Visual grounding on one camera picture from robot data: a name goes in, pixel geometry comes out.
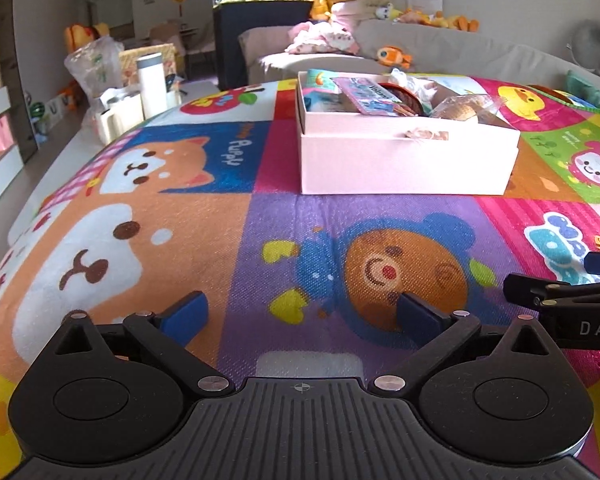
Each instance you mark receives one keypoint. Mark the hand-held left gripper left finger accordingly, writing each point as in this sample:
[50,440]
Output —
[185,317]

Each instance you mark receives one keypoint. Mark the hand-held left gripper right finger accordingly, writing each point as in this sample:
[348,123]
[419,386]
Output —
[422,320]

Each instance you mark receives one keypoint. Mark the pink cardboard box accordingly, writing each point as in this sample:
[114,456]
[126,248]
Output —
[405,165]

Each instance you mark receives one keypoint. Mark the colourful cartoon play mat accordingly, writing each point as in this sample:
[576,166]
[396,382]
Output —
[180,220]

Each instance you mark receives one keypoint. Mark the teal cushion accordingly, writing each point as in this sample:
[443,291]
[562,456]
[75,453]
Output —
[587,92]

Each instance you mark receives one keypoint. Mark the bread in clear bag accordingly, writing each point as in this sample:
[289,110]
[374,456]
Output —
[460,107]

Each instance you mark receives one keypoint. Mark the white desktop organiser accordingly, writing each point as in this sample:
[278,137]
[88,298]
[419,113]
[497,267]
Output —
[117,115]

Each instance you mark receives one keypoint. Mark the grey neck pillow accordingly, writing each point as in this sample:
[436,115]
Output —
[595,45]

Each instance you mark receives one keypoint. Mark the pink snack packet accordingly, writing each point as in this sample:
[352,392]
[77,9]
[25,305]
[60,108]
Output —
[365,94]

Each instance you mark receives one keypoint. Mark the white thermos bottle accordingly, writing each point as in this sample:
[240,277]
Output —
[151,85]

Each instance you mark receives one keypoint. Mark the clear plastic wrapper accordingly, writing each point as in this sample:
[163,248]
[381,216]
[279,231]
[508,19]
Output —
[410,80]

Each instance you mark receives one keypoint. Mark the yellow woven basket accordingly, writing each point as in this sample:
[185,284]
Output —
[147,62]

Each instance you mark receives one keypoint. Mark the orange fish plush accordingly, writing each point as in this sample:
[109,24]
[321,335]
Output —
[394,56]

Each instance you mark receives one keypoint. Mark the clear plastic bag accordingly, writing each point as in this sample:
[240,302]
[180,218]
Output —
[94,67]

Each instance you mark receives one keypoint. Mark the dining chair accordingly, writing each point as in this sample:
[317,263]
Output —
[200,45]

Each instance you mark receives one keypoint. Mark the black fish tank stand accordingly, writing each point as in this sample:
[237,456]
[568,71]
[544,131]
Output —
[235,45]

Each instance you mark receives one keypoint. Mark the orange and yellow plush toys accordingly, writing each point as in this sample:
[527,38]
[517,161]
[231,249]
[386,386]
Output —
[442,21]

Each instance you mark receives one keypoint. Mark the pink clothes pile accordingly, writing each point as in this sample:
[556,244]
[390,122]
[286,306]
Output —
[320,39]

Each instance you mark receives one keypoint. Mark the yellow plush toy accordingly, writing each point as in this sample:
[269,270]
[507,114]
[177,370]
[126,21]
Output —
[82,35]

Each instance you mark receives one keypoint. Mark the white duck plush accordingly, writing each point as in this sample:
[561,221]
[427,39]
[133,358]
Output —
[385,12]

